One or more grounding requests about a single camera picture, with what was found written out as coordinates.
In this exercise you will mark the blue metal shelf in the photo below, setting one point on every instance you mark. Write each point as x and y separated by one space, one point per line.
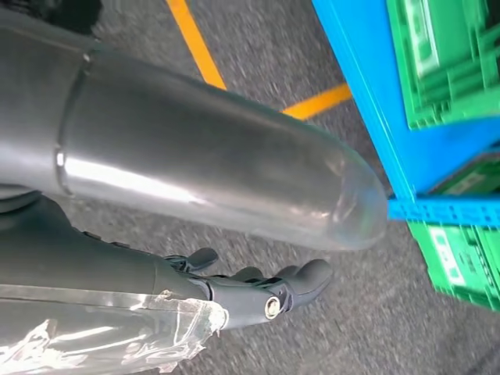
363 77

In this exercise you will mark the clear plastic wrap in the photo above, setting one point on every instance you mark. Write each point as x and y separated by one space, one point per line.
97 336

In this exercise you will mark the green plastic crate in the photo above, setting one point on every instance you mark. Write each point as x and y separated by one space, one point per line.
468 259
468 181
449 62

